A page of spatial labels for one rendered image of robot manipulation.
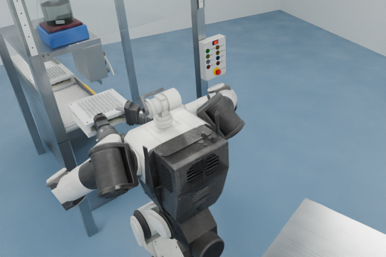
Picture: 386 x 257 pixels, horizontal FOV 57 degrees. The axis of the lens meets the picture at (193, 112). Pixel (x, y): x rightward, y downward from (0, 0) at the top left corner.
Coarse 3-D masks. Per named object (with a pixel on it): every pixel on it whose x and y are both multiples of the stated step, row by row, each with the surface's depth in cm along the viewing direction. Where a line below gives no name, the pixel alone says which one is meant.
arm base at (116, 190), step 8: (104, 144) 105; (112, 144) 106; (120, 144) 109; (128, 144) 112; (88, 152) 106; (96, 152) 105; (128, 152) 110; (128, 160) 109; (128, 168) 108; (128, 176) 108; (136, 176) 108; (120, 184) 102; (128, 184) 104; (136, 184) 107; (104, 192) 101; (112, 192) 101; (120, 192) 103
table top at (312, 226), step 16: (304, 208) 134; (320, 208) 133; (288, 224) 128; (304, 224) 128; (320, 224) 127; (336, 224) 127; (352, 224) 126; (288, 240) 122; (304, 240) 122; (320, 240) 122; (336, 240) 121; (352, 240) 121; (368, 240) 120; (384, 240) 120; (272, 256) 118; (288, 256) 117; (304, 256) 117; (320, 256) 116; (336, 256) 116; (352, 256) 116; (368, 256) 115; (384, 256) 115
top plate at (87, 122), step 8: (112, 88) 186; (96, 96) 179; (120, 96) 178; (72, 104) 174; (72, 112) 171; (80, 112) 167; (112, 112) 165; (120, 112) 166; (80, 120) 162; (88, 120) 161
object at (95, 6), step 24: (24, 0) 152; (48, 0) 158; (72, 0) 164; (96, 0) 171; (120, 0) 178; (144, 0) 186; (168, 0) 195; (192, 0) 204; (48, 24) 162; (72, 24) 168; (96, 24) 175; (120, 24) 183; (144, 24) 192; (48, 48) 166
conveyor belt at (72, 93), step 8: (16, 56) 289; (16, 64) 275; (24, 64) 274; (48, 64) 271; (56, 64) 270; (24, 72) 262; (64, 88) 236; (72, 88) 235; (80, 88) 234; (56, 96) 227; (64, 96) 227; (72, 96) 226; (80, 96) 225; (88, 96) 225; (64, 104) 218; (64, 112) 210; (64, 120) 202; (72, 120) 202; (72, 128) 200
